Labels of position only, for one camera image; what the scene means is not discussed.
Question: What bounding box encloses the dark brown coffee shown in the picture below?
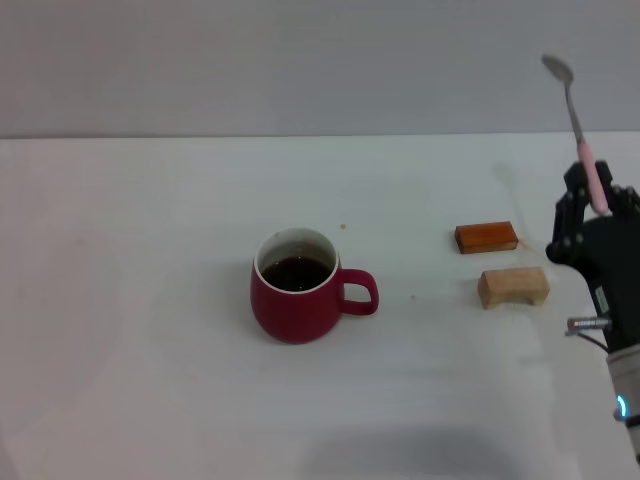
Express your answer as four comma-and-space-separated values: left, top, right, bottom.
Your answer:
262, 256, 333, 292

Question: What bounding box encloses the dark orange wooden block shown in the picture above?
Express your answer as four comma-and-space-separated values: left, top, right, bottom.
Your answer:
454, 220, 519, 256

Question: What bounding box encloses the light notched wooden block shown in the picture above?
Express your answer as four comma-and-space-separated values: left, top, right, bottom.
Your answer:
476, 266, 552, 311

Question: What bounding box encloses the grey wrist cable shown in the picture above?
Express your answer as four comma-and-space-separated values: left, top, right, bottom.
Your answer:
565, 315, 612, 352

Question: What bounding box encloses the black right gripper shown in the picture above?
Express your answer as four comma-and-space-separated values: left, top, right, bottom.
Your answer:
545, 160, 640, 354

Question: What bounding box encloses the red ceramic cup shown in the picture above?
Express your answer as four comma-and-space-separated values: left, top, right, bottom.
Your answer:
250, 227, 380, 345

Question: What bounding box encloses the pink handled metal spoon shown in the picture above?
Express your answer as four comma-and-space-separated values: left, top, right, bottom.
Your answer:
541, 53, 610, 214

